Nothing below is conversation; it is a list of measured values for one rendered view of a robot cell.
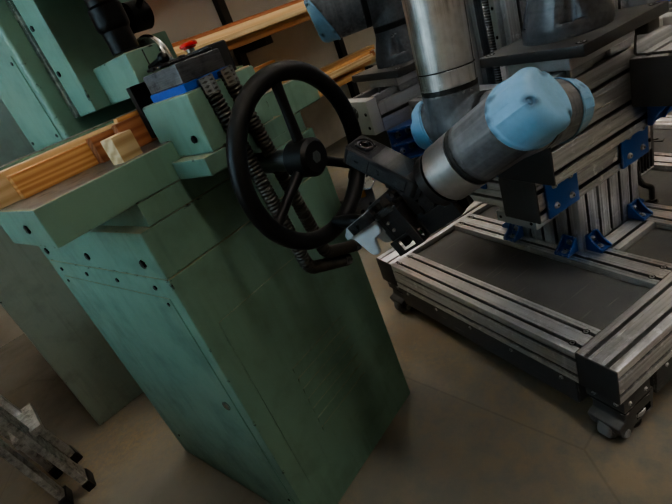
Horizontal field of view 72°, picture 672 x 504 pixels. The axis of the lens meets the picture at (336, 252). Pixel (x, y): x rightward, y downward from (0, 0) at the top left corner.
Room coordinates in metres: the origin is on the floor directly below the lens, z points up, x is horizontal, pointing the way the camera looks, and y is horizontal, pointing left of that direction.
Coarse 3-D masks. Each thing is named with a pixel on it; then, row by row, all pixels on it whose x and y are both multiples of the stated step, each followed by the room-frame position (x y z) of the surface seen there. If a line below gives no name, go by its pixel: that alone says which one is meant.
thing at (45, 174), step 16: (80, 144) 0.87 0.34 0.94; (48, 160) 0.81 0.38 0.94; (64, 160) 0.83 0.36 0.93; (80, 160) 0.84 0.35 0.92; (96, 160) 0.86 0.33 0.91; (16, 176) 0.78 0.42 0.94; (32, 176) 0.79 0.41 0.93; (48, 176) 0.81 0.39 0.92; (64, 176) 0.82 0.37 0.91; (32, 192) 0.78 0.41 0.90
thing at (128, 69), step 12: (144, 48) 0.94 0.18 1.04; (156, 48) 0.96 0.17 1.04; (120, 60) 0.93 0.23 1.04; (132, 60) 0.92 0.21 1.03; (144, 60) 0.93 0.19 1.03; (96, 72) 1.01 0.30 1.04; (108, 72) 0.98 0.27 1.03; (120, 72) 0.95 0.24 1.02; (132, 72) 0.92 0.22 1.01; (144, 72) 0.93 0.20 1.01; (108, 84) 0.99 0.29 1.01; (120, 84) 0.96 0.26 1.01; (132, 84) 0.93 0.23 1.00; (108, 96) 1.01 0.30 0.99; (120, 96) 0.98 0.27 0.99
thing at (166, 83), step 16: (192, 48) 0.85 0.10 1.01; (224, 48) 0.84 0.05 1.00; (176, 64) 0.74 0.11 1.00; (192, 64) 0.75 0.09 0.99; (208, 64) 0.77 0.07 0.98; (224, 64) 0.79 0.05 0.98; (144, 80) 0.80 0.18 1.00; (160, 80) 0.77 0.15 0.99; (176, 80) 0.74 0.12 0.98; (192, 80) 0.74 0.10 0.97; (160, 96) 0.78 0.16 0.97
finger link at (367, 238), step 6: (372, 222) 0.59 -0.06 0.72; (372, 228) 0.60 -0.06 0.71; (378, 228) 0.59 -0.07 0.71; (348, 234) 0.63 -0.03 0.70; (360, 234) 0.62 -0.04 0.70; (366, 234) 0.61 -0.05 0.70; (372, 234) 0.60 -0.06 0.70; (378, 234) 0.59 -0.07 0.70; (360, 240) 0.62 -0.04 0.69; (366, 240) 0.61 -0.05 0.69; (372, 240) 0.61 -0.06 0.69; (366, 246) 0.62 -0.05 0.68; (372, 246) 0.61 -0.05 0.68; (378, 246) 0.60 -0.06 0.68; (372, 252) 0.61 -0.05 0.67; (378, 252) 0.60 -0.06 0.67
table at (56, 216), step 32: (288, 96) 0.98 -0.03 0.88; (160, 160) 0.77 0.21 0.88; (192, 160) 0.73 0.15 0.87; (224, 160) 0.73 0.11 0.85; (64, 192) 0.68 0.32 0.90; (96, 192) 0.69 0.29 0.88; (128, 192) 0.72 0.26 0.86; (0, 224) 0.78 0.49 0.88; (32, 224) 0.66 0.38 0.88; (64, 224) 0.65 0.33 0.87; (96, 224) 0.67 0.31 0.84
